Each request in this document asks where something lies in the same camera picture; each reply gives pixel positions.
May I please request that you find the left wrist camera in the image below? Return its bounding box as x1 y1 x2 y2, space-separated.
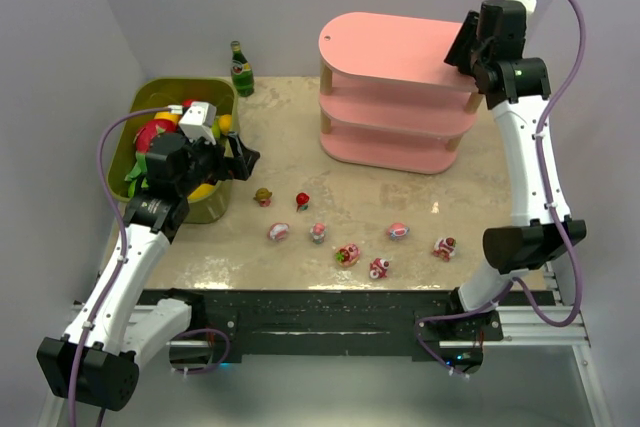
168 101 217 145

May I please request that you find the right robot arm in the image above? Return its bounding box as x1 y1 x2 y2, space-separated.
445 0 587 318

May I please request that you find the pink dragon fruit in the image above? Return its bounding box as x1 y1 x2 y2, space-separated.
134 119 176 153

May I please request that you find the red white cake toy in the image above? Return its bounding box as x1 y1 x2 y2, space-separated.
432 237 456 262

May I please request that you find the red white swirl toy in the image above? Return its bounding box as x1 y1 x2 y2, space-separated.
369 257 391 280

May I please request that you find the green glass bottle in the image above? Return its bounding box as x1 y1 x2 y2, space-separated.
230 41 254 97

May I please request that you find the yellow lemon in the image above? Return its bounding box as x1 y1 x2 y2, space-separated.
154 111 181 124

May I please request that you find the orange fruit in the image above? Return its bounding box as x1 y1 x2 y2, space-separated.
218 114 233 136

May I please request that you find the red-haired doll toy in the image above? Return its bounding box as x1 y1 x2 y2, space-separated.
295 192 310 212

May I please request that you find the pink round toy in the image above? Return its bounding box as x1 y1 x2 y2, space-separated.
267 222 290 242

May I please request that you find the brown-haired doll toy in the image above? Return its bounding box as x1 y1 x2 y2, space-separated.
253 187 273 207

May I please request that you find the olive green fruit bin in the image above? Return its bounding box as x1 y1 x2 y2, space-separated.
105 77 240 225

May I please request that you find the pink planet toy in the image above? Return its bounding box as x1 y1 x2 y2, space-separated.
386 222 410 240

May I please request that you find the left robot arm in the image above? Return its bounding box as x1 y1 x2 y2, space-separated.
36 132 260 411

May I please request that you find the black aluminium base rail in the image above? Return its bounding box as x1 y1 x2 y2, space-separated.
69 288 591 366

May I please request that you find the pink three-tier shelf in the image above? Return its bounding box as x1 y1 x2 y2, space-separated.
318 12 482 174

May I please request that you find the strawberry cake toy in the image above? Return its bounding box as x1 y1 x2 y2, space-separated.
334 243 361 267

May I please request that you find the yellow mango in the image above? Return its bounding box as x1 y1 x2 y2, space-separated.
188 183 216 202

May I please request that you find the green apple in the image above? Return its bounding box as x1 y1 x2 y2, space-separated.
211 120 221 141

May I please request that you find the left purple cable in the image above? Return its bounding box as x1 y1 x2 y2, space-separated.
64 105 181 427

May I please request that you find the small pink figure toy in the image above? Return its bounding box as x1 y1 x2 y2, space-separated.
310 222 326 244

